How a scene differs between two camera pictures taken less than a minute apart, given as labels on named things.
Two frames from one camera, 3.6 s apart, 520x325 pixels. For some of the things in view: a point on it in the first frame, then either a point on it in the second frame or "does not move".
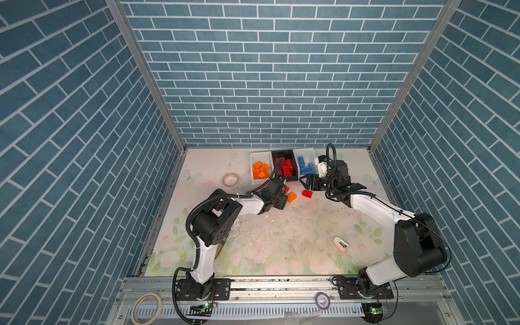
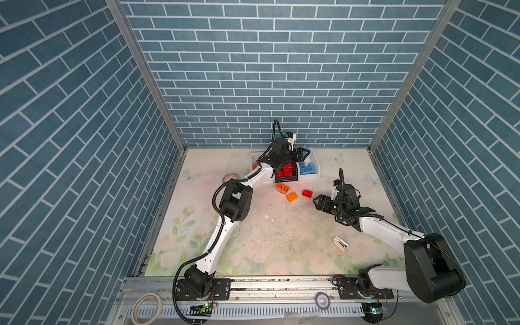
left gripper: x=282 y=202 -> x=298 y=152
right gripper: x=311 y=178 -> x=323 y=200
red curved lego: x=307 y=193 does not move
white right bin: x=305 y=161 does not move
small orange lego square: x=292 y=197 does not move
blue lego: x=305 y=170 does not move
